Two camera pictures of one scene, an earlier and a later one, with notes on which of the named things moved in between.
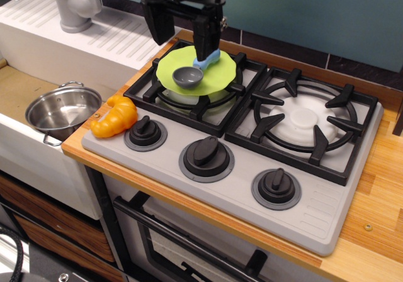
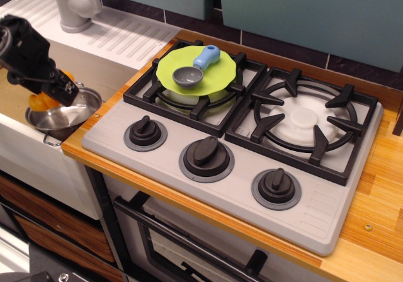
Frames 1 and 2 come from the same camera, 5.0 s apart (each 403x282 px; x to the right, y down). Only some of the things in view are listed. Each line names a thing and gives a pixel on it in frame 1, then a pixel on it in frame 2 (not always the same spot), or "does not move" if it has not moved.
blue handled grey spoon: (191, 77) does not move
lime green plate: (214, 77) does not move
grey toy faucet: (77, 7) does not move
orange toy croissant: (121, 116) -> (44, 101)
